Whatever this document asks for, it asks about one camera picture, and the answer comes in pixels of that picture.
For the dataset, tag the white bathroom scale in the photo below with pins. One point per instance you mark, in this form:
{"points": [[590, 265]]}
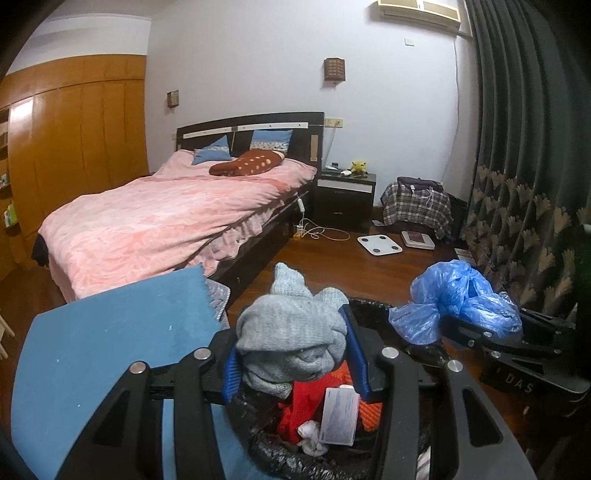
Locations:
{"points": [[379, 243]]}

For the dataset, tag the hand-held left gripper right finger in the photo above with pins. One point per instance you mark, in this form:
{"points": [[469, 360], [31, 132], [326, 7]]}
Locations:
{"points": [[358, 350]]}

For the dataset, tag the blue table cover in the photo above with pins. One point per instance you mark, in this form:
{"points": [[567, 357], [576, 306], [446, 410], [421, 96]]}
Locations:
{"points": [[115, 332]]}

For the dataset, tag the dark patterned curtain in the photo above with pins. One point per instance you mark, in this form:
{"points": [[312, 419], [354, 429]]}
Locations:
{"points": [[517, 138]]}

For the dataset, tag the white sock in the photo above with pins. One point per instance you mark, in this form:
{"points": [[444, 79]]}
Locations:
{"points": [[309, 436]]}

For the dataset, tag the grey quilted cloth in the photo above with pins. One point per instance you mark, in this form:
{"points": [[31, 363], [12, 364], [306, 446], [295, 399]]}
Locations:
{"points": [[217, 295]]}

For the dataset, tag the red knit glove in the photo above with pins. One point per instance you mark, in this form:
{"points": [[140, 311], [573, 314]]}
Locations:
{"points": [[304, 401]]}

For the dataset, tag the wooden wardrobe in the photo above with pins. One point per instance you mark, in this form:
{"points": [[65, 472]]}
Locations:
{"points": [[92, 129]]}

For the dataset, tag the trash bin with black bag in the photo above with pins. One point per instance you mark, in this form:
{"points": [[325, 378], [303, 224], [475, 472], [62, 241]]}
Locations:
{"points": [[277, 461]]}

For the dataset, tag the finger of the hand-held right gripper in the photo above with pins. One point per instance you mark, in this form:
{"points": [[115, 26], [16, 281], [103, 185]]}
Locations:
{"points": [[547, 319], [466, 334]]}

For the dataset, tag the grey sock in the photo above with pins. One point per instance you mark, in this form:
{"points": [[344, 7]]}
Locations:
{"points": [[286, 327]]}

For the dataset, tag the white card booklet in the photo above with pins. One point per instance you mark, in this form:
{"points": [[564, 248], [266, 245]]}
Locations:
{"points": [[339, 415]]}

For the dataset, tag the plaid cloth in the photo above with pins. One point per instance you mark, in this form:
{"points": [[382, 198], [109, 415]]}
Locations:
{"points": [[418, 207]]}

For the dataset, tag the power strip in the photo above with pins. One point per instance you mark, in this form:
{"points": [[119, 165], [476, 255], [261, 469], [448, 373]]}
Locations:
{"points": [[299, 233]]}

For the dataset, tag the dark wooden bed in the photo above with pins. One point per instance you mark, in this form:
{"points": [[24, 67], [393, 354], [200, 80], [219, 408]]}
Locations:
{"points": [[301, 147]]}

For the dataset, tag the small orange mesh piece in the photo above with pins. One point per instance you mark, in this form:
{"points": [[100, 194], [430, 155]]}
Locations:
{"points": [[341, 369]]}

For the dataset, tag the scale with dark red centre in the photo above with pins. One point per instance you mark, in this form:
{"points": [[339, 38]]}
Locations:
{"points": [[418, 239]]}

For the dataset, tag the brown wall lamp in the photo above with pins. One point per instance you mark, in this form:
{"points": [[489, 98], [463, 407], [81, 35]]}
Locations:
{"points": [[172, 98], [334, 70]]}

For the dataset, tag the small white box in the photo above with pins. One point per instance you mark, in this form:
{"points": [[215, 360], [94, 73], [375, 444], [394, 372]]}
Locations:
{"points": [[464, 254]]}

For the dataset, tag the dark backpack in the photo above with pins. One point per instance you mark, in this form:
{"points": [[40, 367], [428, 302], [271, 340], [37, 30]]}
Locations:
{"points": [[418, 182]]}

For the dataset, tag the air conditioner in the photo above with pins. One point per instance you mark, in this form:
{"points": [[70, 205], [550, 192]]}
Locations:
{"points": [[420, 8]]}

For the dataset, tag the pink blanket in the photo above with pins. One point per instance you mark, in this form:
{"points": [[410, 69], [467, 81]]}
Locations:
{"points": [[152, 217]]}

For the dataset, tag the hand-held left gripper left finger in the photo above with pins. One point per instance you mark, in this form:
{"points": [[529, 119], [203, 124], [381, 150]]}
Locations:
{"points": [[229, 374]]}

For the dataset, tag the green bottles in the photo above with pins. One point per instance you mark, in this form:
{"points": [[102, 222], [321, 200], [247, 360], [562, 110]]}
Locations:
{"points": [[10, 214]]}

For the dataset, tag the blue plastic bag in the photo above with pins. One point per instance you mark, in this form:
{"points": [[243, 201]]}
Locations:
{"points": [[452, 295]]}

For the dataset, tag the black and white nightstand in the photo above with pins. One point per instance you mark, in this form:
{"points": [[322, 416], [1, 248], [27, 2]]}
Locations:
{"points": [[344, 207]]}

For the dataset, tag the black cloth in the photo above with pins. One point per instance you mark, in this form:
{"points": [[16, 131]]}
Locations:
{"points": [[39, 249]]}

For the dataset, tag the brown dotted pillow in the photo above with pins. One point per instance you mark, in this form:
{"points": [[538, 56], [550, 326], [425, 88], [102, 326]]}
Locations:
{"points": [[247, 162]]}

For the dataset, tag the yellow plush toy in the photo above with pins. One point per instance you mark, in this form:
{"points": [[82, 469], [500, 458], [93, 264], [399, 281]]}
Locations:
{"points": [[358, 167]]}

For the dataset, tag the wall socket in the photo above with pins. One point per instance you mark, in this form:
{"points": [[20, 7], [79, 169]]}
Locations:
{"points": [[334, 122]]}

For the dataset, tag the small shelf items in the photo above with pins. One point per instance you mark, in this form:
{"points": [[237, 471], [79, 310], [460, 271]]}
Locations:
{"points": [[4, 178]]}

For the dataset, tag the orange mesh mat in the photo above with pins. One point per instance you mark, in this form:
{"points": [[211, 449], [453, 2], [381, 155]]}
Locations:
{"points": [[369, 413]]}

